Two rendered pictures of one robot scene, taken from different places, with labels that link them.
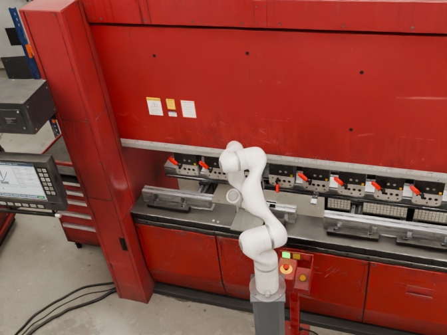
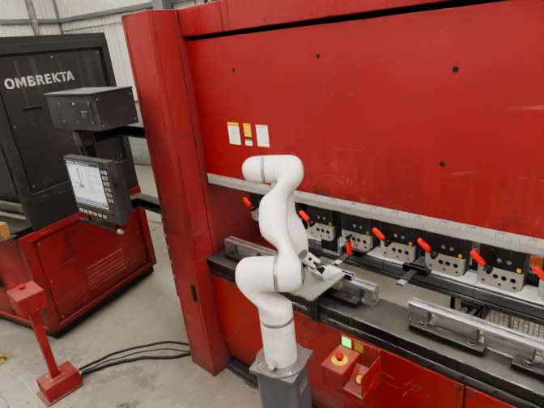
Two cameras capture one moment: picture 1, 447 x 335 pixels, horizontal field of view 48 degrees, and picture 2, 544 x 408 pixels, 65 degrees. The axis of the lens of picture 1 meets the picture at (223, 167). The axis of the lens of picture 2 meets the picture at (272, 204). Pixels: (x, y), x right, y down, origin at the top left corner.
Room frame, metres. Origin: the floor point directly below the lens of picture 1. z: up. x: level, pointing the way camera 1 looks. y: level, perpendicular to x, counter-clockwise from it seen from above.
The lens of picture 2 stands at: (0.53, -0.67, 2.10)
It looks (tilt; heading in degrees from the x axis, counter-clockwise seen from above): 21 degrees down; 23
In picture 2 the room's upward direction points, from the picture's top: 6 degrees counter-clockwise
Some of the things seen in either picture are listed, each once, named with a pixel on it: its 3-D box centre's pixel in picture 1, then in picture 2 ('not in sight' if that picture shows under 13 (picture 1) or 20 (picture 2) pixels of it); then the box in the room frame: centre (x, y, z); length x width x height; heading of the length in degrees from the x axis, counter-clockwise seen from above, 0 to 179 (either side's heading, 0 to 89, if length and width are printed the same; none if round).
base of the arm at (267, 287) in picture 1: (267, 275); (278, 339); (1.68, -0.15, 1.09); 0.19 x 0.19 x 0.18
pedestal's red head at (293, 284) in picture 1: (294, 272); (350, 367); (1.97, -0.35, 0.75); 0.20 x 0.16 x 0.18; 70
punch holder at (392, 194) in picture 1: (389, 184); (503, 263); (2.08, -0.90, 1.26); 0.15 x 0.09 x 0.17; 68
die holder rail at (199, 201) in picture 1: (177, 197); (256, 253); (2.58, 0.33, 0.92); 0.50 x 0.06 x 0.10; 68
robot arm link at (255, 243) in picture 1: (258, 248); (264, 289); (1.68, -0.12, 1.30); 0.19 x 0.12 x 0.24; 102
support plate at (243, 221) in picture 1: (250, 216); (314, 281); (2.23, -0.13, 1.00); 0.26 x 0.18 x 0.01; 158
